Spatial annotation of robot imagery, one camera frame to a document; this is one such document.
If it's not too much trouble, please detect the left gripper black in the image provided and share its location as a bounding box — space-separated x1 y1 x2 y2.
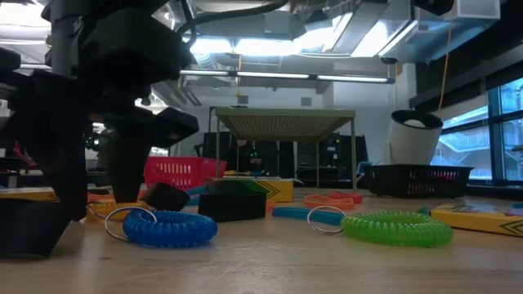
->
7 0 200 221

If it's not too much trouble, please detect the yellow orange coil wristband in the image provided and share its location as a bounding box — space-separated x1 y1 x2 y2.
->
86 198 151 224

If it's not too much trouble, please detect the yellow green Crayola crayon box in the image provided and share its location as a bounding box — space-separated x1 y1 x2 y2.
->
0 186 59 202

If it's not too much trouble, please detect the green and blue card box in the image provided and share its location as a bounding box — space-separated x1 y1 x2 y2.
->
205 177 295 204

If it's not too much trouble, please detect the red rubber band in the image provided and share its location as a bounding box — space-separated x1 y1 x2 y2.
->
328 190 364 205

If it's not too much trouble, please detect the green coil wristband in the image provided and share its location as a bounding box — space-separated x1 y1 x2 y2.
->
306 205 454 248

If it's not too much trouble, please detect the small yellow crayon box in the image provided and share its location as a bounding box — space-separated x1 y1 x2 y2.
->
430 203 523 238

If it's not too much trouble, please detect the red and black machine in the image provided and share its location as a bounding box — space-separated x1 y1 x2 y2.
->
11 140 38 169

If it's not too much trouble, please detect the red plastic basket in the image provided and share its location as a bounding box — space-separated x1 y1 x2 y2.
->
143 156 228 192

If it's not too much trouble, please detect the blue coil wristband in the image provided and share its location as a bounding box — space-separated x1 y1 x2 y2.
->
104 206 219 249

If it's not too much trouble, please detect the person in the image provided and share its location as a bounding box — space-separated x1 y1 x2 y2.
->
235 138 266 175

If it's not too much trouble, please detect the pale green perforated metal shelf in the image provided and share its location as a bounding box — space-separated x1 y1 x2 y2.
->
210 106 357 193

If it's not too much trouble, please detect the long linear pendant light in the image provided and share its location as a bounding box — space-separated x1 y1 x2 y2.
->
179 69 396 85

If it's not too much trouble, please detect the black cabinet row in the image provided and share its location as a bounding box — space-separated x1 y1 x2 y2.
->
202 131 369 180

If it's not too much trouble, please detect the white cylinder with black rim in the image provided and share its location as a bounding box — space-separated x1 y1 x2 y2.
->
386 109 445 167

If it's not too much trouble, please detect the black plastic basket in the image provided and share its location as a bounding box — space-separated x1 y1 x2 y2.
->
362 163 475 199

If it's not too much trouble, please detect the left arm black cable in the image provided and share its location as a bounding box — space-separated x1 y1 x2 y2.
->
175 0 292 38

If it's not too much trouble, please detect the silver rectangular air duct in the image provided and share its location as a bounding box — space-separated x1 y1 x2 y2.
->
293 0 502 58

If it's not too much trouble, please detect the yellow hanging cable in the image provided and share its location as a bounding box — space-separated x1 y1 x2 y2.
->
437 24 453 112

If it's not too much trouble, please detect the window with black frame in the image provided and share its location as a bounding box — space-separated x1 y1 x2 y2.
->
432 77 523 185

